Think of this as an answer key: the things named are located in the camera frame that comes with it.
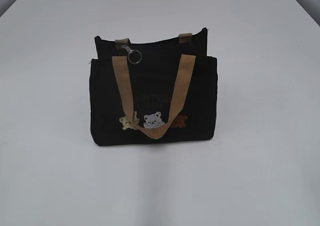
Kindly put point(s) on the black canvas tote bag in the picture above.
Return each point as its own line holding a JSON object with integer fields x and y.
{"x": 158, "y": 92}

